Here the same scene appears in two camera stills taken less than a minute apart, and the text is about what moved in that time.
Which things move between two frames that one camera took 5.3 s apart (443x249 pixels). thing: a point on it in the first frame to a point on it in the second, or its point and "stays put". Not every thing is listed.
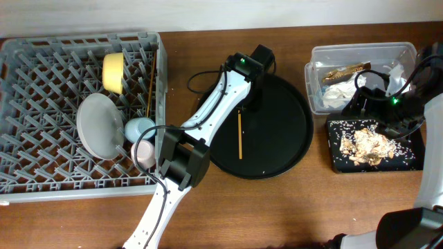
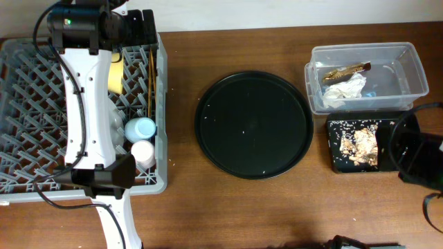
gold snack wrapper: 342,74 stays put
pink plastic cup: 146,153 stays put
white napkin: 338,95 stays put
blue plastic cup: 134,127 stays put
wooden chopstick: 239,133 to 154,75
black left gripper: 256,105 to 138,21
